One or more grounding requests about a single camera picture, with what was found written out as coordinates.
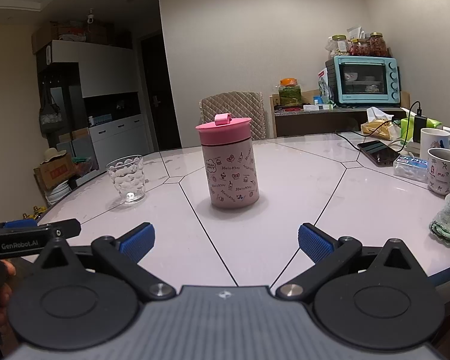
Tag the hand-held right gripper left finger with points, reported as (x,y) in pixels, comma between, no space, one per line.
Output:
(137,242)

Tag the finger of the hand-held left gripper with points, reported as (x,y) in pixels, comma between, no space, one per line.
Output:
(65,228)
(20,224)

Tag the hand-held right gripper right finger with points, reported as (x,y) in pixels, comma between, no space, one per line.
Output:
(315,245)

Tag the pink printed bottle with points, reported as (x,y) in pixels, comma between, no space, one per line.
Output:
(232,180)

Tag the pink bottle cap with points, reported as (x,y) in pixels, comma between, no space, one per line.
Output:
(225,129)

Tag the person's left hand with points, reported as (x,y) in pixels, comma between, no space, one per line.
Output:
(0,307)

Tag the stack of white plates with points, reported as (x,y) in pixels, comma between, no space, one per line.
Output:
(58,193)

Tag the cardboard box red label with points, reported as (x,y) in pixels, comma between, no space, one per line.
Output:
(58,174)

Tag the clear dimpled glass cup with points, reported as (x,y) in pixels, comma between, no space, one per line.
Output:
(126,180)

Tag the straw hat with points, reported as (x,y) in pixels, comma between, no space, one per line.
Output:
(54,154)

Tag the grey hanging bag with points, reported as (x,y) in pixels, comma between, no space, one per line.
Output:
(49,116)

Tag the black smartphone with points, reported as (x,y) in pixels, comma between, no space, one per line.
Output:
(378,153)

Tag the wooden side shelf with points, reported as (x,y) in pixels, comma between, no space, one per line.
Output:
(315,123)

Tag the clear box blue label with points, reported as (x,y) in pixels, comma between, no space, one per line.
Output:
(412,168)

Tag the yellow snack bag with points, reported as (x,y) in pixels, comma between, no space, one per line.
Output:
(377,129)

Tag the white power strip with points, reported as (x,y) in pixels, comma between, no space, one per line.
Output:
(410,147)

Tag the flat white box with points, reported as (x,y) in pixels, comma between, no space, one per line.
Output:
(318,107)

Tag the red plastic item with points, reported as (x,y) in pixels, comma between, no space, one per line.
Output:
(293,108)

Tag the small blue box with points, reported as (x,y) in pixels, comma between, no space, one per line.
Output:
(317,100)

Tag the white tissue paper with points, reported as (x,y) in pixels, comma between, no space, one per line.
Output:
(378,113)

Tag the white mug figure print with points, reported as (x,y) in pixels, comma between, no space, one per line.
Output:
(444,174)

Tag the dark door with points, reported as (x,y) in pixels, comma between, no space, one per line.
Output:
(157,93)

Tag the green pickle jar orange lid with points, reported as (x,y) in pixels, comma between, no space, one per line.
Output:
(289,93)

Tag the white mug blue print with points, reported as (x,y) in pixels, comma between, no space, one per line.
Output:
(433,140)

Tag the white green packet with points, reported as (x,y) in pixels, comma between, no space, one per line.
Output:
(324,84)

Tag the beige quilted chair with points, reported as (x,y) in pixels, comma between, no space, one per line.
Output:
(232,105)

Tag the white tall cabinet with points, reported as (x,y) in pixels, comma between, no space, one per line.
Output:
(108,67)

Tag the black charger on green box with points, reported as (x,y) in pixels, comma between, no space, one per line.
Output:
(433,123)

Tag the teal toaster oven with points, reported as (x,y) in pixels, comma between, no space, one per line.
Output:
(363,80)

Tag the brown cardboard box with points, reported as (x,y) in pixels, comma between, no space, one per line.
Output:
(71,32)

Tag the glass jar pale contents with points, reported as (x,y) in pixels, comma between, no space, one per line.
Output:
(339,45)

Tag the short glass jar red contents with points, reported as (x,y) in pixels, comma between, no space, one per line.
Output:
(360,48)

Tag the tall glass jar red contents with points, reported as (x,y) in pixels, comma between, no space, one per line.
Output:
(378,45)

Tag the white paper bag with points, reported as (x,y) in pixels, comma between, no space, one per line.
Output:
(355,33)

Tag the white security camera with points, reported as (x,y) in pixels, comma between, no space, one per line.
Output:
(91,17)

